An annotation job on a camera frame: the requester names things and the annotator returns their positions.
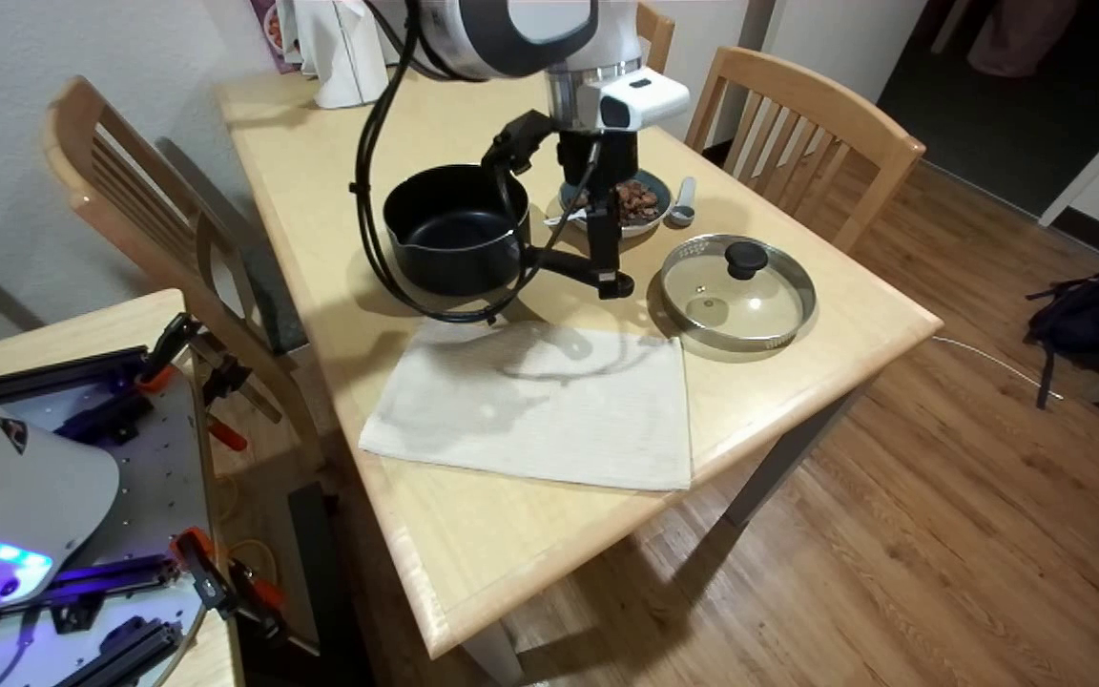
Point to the small side table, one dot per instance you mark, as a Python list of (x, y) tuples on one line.
[(147, 600)]

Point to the blue bowl with food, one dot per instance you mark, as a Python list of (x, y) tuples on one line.
[(642, 206)]

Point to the wooden chair left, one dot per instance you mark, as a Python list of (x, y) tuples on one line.
[(136, 199)]

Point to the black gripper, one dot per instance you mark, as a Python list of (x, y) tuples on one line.
[(590, 174)]

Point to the white cloth mat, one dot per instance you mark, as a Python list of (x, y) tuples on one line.
[(538, 400)]

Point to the black pot with handle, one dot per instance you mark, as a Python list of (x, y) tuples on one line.
[(464, 230)]

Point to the white device with lights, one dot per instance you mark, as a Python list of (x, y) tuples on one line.
[(52, 502)]

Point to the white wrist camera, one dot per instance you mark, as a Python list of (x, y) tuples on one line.
[(640, 101)]

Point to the wooden chair right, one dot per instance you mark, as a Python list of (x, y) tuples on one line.
[(801, 137)]

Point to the glass pot lid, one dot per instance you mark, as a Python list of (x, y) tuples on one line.
[(736, 290)]

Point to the wooden chair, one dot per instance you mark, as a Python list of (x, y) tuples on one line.
[(801, 137), (136, 199)]

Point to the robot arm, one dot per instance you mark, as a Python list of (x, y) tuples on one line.
[(577, 43)]

